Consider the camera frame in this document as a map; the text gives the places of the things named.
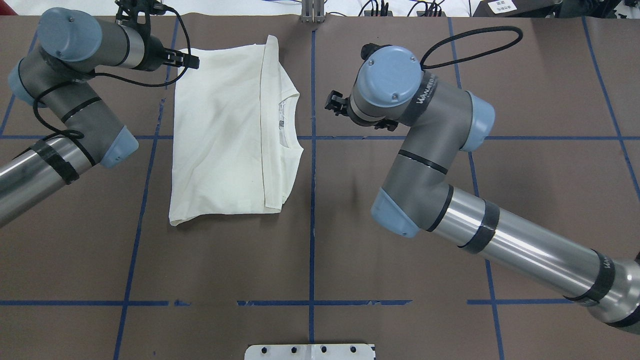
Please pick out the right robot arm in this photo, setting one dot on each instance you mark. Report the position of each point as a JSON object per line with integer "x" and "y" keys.
{"x": 392, "y": 88}

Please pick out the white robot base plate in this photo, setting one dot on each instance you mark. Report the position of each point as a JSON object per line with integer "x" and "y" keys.
{"x": 326, "y": 351}

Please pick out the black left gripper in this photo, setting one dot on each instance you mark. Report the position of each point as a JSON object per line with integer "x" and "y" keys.
{"x": 156, "y": 54}

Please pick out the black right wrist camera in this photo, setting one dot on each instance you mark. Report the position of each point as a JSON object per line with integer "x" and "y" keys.
{"x": 367, "y": 50}

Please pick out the aluminium frame post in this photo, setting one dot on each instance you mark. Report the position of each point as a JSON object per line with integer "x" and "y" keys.
{"x": 313, "y": 11}

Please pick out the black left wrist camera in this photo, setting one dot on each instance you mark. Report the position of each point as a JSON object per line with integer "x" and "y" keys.
{"x": 136, "y": 14}

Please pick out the cream long-sleeve cat shirt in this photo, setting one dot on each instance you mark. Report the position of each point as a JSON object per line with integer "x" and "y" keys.
{"x": 235, "y": 143}

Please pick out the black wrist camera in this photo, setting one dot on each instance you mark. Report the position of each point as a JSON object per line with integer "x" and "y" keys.
{"x": 136, "y": 14}
{"x": 367, "y": 50}

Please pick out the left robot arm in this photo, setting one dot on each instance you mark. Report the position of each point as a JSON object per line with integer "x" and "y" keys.
{"x": 54, "y": 80}

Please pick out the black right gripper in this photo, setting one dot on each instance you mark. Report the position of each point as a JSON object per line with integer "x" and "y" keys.
{"x": 336, "y": 103}

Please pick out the black box with label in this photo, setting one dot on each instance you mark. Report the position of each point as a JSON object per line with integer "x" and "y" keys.
{"x": 516, "y": 8}

